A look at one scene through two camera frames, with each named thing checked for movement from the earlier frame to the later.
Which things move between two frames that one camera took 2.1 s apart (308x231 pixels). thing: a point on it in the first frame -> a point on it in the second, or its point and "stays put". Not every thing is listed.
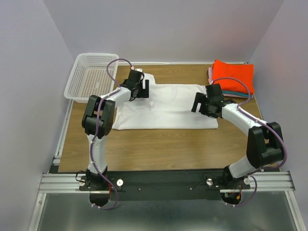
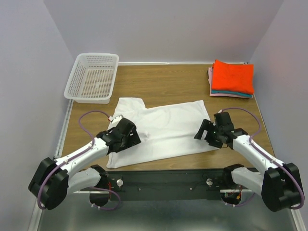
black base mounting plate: x=164 y=185 stays put
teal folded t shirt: x=237 y=93 stays put
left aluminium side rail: x=62 y=134 stays put
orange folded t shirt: x=244 y=72 stays put
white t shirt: x=168 y=106 -> x=166 y=132
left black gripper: x=144 y=93 -> x=134 y=140
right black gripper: x=199 y=97 -> x=208 y=125
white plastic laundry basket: x=88 y=76 stays put
